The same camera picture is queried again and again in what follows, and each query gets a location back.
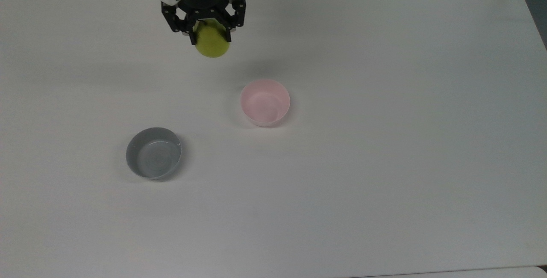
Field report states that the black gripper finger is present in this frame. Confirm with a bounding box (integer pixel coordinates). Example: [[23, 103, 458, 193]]
[[161, 3, 198, 46], [220, 0, 247, 43]]

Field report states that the green pear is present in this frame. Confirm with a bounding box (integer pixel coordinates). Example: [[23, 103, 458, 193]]
[[193, 18, 231, 59]]

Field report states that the pink bowl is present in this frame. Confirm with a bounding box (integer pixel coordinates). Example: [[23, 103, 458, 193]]
[[240, 79, 291, 127]]

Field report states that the grey bowl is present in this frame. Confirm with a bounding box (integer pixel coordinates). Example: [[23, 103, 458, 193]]
[[126, 127, 182, 180]]

